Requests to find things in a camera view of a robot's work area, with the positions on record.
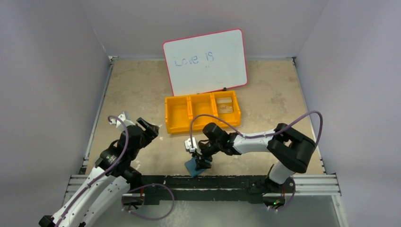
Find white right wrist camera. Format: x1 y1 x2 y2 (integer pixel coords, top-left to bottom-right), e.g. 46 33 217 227
184 137 201 155

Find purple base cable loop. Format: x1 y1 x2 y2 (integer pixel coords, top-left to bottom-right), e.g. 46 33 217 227
121 183 176 220

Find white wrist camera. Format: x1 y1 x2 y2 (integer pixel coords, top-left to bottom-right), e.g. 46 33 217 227
184 137 201 155
107 111 135 132

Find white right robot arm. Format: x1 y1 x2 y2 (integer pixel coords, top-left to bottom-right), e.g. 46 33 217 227
184 122 316 185

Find yellow bin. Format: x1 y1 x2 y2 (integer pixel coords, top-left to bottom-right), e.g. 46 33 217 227
212 91 242 126
190 93 214 131
165 96 191 134

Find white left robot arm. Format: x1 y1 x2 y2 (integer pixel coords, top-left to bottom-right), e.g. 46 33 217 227
39 113 159 227

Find blue leather card holder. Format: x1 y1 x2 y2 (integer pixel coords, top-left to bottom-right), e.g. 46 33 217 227
184 157 206 178

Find pink framed whiteboard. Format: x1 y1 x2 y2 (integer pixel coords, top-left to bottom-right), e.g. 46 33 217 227
163 28 248 96

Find yellow left bin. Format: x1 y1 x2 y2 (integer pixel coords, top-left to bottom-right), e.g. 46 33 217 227
165 96 191 134

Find yellow right bin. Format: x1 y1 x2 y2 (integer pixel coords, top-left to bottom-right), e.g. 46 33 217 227
212 91 242 126

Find cards in right bin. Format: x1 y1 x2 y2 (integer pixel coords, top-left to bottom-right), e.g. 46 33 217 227
216 97 234 114

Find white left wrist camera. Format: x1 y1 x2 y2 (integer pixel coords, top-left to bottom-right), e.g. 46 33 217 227
107 111 135 132

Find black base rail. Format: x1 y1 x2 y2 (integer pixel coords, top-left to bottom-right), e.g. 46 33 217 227
128 175 296 208

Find yellow middle bin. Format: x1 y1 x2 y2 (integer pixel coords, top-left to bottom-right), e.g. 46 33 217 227
190 93 214 131

